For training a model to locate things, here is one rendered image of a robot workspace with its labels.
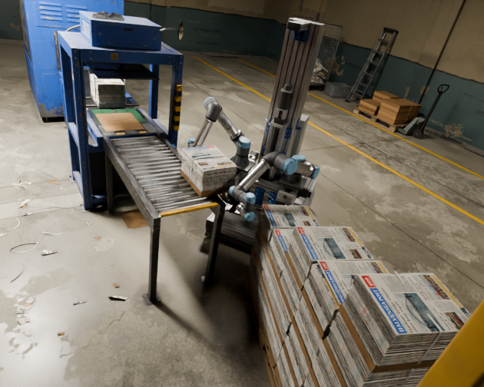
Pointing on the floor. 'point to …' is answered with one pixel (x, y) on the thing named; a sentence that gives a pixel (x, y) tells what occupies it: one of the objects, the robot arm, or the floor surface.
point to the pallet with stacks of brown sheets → (388, 110)
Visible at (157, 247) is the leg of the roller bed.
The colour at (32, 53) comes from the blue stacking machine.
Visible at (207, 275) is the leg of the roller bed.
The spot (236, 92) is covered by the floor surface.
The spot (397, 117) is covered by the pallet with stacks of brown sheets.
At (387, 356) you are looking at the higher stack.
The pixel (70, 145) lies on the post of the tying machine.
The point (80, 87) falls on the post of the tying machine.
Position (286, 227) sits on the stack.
